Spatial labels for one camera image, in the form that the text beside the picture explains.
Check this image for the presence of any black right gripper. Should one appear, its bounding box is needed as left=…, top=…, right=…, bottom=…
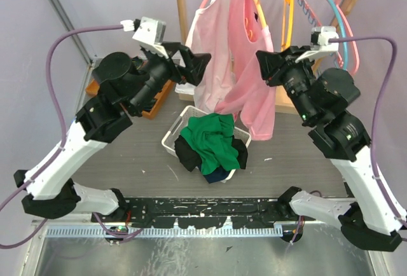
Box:
left=256, top=45, right=318, bottom=124

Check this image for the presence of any pink t shirt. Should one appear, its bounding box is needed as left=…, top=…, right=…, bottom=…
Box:
left=215, top=0, right=276, bottom=141

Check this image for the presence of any yellow plastic hanger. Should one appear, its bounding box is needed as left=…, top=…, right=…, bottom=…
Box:
left=281, top=0, right=294, bottom=51

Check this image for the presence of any light blue metal-hook hanger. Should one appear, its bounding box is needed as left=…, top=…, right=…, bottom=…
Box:
left=294, top=0, right=350, bottom=70

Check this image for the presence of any green t shirt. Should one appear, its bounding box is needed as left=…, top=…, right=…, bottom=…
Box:
left=181, top=113, right=240, bottom=176

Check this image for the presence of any pink plastic hanger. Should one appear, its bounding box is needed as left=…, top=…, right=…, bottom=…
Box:
left=306, top=0, right=360, bottom=76

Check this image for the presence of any black t shirt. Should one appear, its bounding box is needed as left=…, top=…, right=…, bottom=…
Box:
left=174, top=136, right=248, bottom=172

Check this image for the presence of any navy blue t shirt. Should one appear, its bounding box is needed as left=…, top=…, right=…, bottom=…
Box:
left=203, top=168, right=230, bottom=184

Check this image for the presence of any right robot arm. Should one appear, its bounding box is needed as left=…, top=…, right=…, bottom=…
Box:
left=256, top=46, right=406, bottom=252

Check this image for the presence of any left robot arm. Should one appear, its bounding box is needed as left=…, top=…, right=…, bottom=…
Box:
left=14, top=42, right=211, bottom=223

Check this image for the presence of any white t shirt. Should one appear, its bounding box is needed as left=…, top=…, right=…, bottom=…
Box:
left=176, top=0, right=235, bottom=113

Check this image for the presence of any white plastic basket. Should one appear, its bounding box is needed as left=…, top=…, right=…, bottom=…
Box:
left=162, top=106, right=251, bottom=183

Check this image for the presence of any orange wooden compartment tray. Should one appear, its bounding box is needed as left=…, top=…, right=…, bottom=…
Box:
left=85, top=78, right=174, bottom=120

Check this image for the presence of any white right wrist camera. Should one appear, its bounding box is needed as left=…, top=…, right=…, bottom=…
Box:
left=295, top=26, right=339, bottom=63

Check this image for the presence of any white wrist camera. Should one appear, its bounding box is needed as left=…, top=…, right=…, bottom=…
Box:
left=295, top=26, right=339, bottom=63
left=120, top=17, right=169, bottom=59

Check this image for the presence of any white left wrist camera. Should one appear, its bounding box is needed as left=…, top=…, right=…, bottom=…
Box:
left=120, top=17, right=169, bottom=59

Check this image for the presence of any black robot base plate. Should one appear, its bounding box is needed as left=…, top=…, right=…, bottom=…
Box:
left=100, top=198, right=299, bottom=229

